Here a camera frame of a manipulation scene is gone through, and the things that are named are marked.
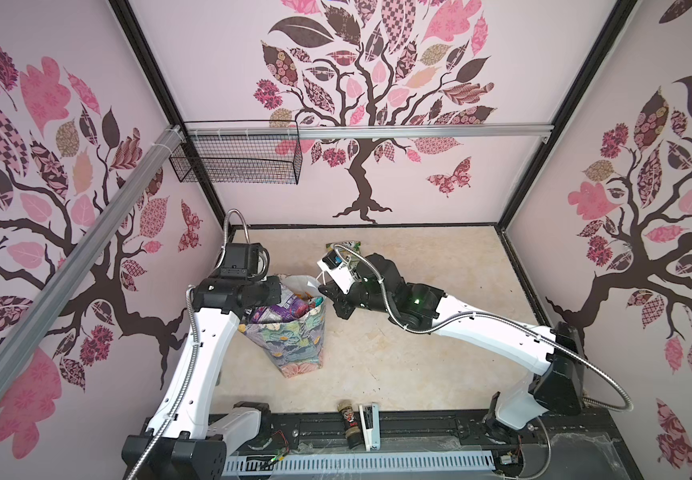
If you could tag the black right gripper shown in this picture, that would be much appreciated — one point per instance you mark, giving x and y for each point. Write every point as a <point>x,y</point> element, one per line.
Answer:
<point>339,298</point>

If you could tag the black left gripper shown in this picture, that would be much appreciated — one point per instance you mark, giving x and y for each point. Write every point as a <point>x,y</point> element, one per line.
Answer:
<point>273,296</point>

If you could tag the floral paper bag white inside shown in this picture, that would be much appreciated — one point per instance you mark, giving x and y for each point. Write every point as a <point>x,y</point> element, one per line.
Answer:
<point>296,347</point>

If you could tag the purple candy bag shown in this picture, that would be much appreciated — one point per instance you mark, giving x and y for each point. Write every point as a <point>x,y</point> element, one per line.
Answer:
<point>293,306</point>

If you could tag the green yellow candy bag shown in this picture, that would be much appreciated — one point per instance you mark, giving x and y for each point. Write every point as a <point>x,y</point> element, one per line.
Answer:
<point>346,248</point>

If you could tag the left metal flexible conduit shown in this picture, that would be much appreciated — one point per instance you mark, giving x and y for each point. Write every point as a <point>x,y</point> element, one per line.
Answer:
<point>190,360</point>

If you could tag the metal flexible conduit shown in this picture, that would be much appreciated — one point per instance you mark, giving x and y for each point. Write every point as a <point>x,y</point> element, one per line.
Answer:
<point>190,360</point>
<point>502,324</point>

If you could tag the small dark spice jar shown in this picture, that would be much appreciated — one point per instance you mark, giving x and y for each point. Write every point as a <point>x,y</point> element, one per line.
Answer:
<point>352,427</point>

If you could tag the right metal flexible conduit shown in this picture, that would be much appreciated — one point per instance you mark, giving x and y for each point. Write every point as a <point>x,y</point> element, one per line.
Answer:
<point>502,324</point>

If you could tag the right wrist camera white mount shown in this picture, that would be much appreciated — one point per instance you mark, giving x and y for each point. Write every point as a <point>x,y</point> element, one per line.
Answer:
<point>338,269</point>

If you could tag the black wire basket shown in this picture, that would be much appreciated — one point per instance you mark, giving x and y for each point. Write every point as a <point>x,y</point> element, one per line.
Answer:
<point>240,151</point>

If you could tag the white slotted cable duct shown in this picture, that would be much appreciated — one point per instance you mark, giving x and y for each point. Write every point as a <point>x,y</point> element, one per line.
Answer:
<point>360,463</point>

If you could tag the aluminium rail back wall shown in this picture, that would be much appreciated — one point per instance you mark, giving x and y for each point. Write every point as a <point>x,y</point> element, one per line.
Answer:
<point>370,132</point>

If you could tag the aluminium rail wall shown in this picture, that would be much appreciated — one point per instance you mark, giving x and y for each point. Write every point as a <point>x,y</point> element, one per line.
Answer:
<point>370,132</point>
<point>22,341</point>

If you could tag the aluminium rail left wall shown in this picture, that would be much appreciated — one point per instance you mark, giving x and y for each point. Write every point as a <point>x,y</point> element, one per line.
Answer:
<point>22,341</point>

